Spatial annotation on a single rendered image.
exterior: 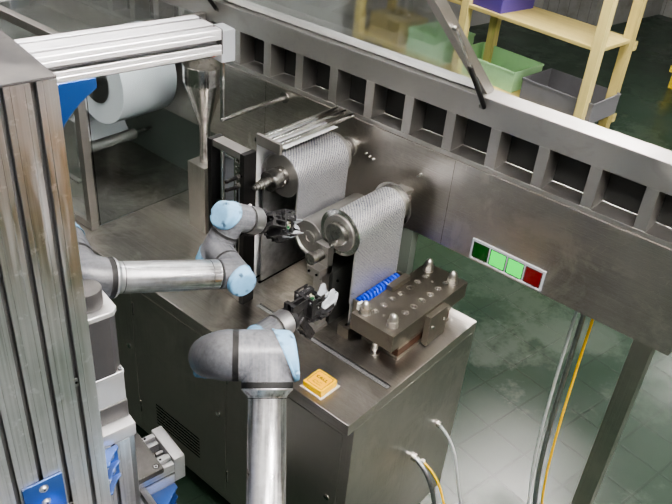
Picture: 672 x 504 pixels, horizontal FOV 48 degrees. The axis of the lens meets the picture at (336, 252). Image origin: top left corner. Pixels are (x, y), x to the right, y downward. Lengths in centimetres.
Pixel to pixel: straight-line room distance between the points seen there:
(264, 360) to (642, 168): 106
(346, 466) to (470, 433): 125
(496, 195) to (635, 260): 43
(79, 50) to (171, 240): 166
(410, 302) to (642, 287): 67
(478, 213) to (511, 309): 192
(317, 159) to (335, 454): 88
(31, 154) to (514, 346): 312
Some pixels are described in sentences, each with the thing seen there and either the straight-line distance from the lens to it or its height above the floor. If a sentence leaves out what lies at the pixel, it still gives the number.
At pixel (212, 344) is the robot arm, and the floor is 133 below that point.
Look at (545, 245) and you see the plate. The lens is 226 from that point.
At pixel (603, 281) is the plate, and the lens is 222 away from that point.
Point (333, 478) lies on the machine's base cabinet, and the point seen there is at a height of 62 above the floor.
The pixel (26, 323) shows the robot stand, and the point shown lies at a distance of 131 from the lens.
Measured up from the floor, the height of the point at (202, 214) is 98.
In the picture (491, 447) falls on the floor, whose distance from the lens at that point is 343.
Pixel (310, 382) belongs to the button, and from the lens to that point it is 220.
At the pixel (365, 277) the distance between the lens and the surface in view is 234.
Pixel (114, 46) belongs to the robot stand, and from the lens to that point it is 126.
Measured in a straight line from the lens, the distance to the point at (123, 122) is 283.
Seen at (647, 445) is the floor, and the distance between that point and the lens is 370.
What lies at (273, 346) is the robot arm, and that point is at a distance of 168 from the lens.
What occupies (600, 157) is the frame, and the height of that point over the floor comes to 161.
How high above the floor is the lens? 243
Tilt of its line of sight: 33 degrees down
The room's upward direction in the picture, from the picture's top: 5 degrees clockwise
